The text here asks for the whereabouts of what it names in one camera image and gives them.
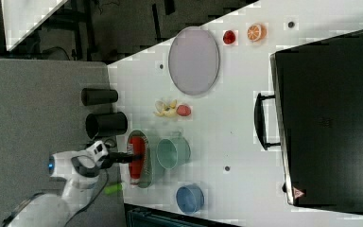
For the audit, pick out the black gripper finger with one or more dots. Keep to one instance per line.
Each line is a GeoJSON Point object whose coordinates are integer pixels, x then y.
{"type": "Point", "coordinates": [134, 157]}

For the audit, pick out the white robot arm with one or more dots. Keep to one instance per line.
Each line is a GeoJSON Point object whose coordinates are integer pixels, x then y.
{"type": "Point", "coordinates": [80, 170]}

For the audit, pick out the red plush ketchup bottle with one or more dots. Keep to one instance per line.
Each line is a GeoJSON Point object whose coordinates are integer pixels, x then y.
{"type": "Point", "coordinates": [136, 145]}

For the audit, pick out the dark bin at edge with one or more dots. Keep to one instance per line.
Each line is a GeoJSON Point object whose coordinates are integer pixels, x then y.
{"type": "Point", "coordinates": [144, 217]}

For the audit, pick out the green metal strainer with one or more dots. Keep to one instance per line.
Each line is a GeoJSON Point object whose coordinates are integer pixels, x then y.
{"type": "Point", "coordinates": [152, 171]}

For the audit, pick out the blue bowl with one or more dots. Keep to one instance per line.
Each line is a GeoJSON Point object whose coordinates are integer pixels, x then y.
{"type": "Point", "coordinates": [190, 198]}

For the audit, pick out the black oven door handle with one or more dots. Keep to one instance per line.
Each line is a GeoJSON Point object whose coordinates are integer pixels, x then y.
{"type": "Point", "coordinates": [260, 122]}

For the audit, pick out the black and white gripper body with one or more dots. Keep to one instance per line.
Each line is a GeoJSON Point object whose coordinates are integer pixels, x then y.
{"type": "Point", "coordinates": [104, 158]}

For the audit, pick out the green strainer handle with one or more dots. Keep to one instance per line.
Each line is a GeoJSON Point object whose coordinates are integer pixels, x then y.
{"type": "Point", "coordinates": [113, 188]}

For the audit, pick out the grey round plate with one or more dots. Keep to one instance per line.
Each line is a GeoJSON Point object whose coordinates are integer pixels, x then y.
{"type": "Point", "coordinates": [193, 61]}

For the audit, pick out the orange half slice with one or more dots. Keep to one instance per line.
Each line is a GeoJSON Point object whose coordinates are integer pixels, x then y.
{"type": "Point", "coordinates": [256, 32]}

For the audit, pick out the peeled plush banana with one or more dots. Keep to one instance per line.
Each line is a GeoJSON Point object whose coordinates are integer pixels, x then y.
{"type": "Point", "coordinates": [166, 110]}

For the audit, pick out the red plush strawberry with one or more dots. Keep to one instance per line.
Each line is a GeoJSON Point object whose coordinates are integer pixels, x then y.
{"type": "Point", "coordinates": [183, 110]}

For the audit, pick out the small dark red fruit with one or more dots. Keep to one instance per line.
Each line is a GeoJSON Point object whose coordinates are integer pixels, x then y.
{"type": "Point", "coordinates": [229, 37]}

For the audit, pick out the small black cylinder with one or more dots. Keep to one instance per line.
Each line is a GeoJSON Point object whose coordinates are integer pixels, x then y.
{"type": "Point", "coordinates": [90, 96]}

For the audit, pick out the black toaster oven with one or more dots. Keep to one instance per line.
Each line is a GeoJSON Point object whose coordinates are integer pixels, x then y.
{"type": "Point", "coordinates": [318, 90]}

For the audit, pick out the large black cylinder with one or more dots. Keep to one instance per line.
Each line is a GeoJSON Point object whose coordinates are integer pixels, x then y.
{"type": "Point", "coordinates": [106, 124]}

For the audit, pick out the teal metal cup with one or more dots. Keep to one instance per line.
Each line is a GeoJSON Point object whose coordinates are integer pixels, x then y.
{"type": "Point", "coordinates": [173, 151]}

